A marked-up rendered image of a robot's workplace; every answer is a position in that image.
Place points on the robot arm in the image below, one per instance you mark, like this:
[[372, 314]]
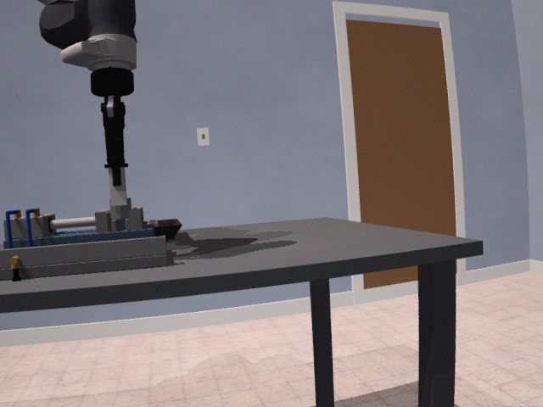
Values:
[[80, 22]]

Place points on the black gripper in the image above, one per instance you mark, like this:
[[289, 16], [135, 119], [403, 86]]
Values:
[[112, 84]]

